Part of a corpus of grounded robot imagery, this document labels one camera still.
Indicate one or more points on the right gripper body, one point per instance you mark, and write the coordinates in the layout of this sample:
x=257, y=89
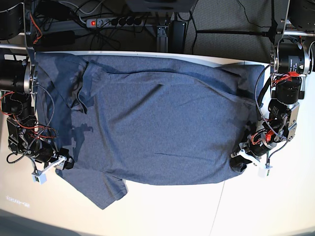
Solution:
x=53, y=159

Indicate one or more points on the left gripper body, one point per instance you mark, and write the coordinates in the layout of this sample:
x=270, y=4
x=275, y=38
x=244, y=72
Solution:
x=256, y=154

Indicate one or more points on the blue grey T-shirt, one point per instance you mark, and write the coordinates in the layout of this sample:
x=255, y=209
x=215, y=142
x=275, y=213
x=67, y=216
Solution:
x=149, y=120

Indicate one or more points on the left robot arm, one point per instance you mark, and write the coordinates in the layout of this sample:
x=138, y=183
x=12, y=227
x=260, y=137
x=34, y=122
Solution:
x=277, y=103

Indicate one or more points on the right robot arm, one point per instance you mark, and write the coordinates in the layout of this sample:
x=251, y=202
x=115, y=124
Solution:
x=18, y=87

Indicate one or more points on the black tripod stand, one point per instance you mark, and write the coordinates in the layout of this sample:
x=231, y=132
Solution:
x=246, y=32

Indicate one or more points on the white power strip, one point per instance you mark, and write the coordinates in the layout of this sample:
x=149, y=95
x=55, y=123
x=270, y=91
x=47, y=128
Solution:
x=114, y=22

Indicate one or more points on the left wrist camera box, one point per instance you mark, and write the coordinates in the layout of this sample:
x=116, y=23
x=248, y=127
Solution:
x=264, y=172

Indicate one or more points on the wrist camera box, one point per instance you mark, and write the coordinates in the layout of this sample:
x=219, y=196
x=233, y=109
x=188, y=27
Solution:
x=264, y=172
x=39, y=177

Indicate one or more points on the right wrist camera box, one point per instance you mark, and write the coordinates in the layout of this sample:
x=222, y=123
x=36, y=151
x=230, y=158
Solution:
x=39, y=177

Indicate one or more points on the aluminium frame post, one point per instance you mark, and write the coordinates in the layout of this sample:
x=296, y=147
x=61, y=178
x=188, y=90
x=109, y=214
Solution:
x=162, y=25

